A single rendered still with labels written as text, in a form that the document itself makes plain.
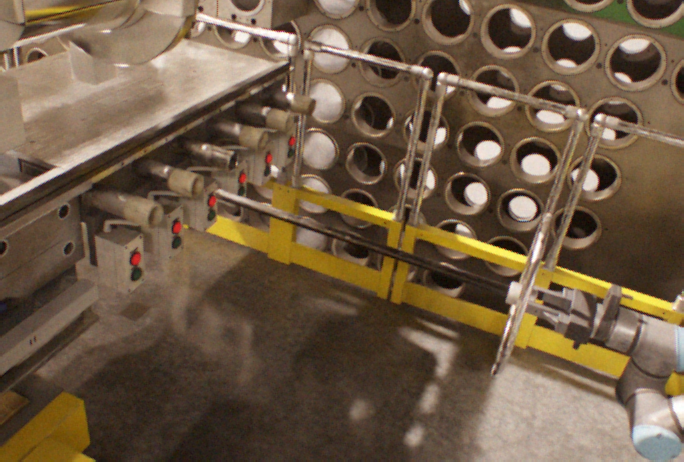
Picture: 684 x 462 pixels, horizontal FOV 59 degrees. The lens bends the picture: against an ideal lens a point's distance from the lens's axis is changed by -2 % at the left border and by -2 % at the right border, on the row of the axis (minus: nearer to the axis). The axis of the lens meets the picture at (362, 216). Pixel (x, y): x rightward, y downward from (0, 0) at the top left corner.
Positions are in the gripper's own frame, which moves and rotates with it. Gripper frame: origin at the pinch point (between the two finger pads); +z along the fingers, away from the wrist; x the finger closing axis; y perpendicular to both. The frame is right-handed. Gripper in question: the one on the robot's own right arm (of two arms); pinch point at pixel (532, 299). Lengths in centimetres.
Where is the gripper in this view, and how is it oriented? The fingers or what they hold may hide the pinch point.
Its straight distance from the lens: 143.9
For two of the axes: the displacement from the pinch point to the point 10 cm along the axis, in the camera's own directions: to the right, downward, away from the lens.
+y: -1.4, 8.5, 5.1
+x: 3.6, -4.4, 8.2
